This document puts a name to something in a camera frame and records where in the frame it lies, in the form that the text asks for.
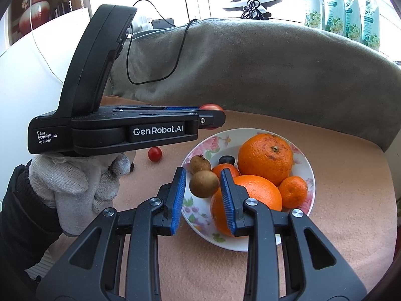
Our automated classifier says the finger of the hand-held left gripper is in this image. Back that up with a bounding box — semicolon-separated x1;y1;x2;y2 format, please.
198;112;226;131
163;106;203;114

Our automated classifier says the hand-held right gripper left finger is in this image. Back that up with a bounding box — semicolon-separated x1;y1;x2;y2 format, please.
36;167;187;301

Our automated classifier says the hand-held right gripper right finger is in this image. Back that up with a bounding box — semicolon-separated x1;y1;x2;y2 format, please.
220;169;368;301

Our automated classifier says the white floral plate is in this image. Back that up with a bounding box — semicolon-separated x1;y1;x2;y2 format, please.
181;128;316;252

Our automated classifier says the large brown longan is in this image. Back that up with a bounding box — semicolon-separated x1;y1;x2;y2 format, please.
189;170;220;198

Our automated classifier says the small tangerine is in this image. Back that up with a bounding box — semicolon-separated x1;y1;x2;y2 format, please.
278;176;308;209
211;163;241;181

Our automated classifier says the large smooth orange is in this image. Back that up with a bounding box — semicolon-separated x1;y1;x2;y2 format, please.
211;175;283;237

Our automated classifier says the brown kiwi smaller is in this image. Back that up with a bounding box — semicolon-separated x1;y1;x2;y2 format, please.
189;155;212;174

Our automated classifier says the rough blemished orange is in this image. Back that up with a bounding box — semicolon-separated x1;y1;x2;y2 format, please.
237;133;294;187

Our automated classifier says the person's left forearm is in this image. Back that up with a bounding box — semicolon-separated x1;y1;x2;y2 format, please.
0;160;65;276

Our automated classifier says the person's left hand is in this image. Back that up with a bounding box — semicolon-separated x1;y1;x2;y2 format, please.
29;151;137;236

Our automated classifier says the grey blanket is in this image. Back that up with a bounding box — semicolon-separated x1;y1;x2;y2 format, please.
107;17;398;151

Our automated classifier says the white power strip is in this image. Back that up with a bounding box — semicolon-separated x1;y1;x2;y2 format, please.
133;15;154;32

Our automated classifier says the black power adapter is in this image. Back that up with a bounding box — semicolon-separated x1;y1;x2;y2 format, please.
151;18;175;29

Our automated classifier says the red floral vase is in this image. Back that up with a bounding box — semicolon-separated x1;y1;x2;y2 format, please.
19;0;51;35

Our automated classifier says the pink blanket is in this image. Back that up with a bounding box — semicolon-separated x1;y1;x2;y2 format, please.
47;96;393;301

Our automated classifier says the round white disc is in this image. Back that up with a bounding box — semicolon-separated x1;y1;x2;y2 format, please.
222;0;284;11

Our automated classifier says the floral refill pouch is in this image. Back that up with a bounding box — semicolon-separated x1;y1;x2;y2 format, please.
323;0;345;35
342;0;364;42
360;0;381;51
303;0;324;29

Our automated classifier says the white cable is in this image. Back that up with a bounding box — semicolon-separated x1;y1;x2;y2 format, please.
30;0;65;85

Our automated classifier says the black cable bundle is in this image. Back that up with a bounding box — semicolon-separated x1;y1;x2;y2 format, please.
241;0;271;21

